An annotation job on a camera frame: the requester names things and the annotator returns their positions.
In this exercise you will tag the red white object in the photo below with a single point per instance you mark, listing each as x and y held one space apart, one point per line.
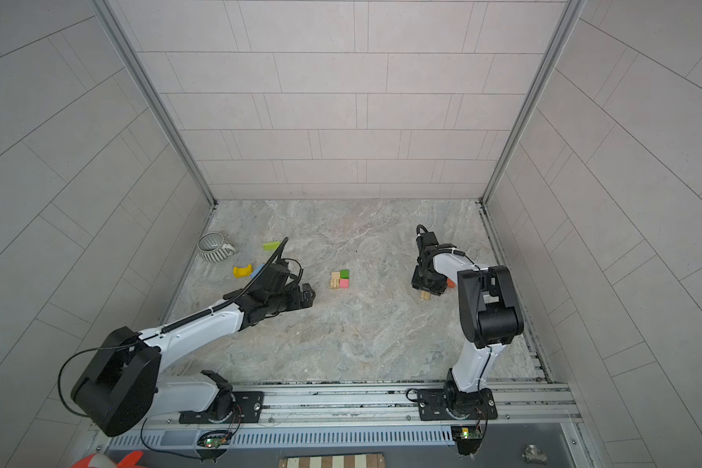
131 460

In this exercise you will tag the yellow arch wood block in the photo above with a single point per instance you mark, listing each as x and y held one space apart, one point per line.
242 272

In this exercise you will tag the striped wood board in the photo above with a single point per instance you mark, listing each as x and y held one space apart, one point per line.
342 461

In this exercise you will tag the right green circuit board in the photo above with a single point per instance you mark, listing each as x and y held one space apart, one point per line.
468 439

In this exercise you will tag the left green circuit board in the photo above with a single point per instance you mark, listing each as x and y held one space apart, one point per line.
214 444

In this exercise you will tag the small metal clamp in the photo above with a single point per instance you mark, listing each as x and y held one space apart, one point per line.
533 455

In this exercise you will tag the green circuit board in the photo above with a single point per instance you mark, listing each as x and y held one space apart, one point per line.
468 439
214 444

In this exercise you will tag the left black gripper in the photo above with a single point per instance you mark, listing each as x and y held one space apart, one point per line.
298 303

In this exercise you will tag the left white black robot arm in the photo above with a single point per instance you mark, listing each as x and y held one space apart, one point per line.
126 380

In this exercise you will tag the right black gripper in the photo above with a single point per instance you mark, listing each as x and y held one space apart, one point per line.
416 279

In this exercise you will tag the lime green long block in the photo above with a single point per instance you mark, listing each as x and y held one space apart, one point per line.
271 246

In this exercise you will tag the grey slotted cable duct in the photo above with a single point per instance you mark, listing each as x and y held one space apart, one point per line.
297 437

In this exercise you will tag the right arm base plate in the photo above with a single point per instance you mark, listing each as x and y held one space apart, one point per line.
440 404

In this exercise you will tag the blue wood block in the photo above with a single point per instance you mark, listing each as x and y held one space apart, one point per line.
257 270

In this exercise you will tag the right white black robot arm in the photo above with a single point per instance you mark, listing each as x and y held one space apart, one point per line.
490 318

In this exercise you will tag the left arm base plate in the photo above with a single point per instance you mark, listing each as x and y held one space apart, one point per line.
245 407

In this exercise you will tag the aluminium mounting rail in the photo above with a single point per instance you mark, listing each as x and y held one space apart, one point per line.
359 404

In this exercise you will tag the grey ribbed ceramic mug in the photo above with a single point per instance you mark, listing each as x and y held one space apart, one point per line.
214 248

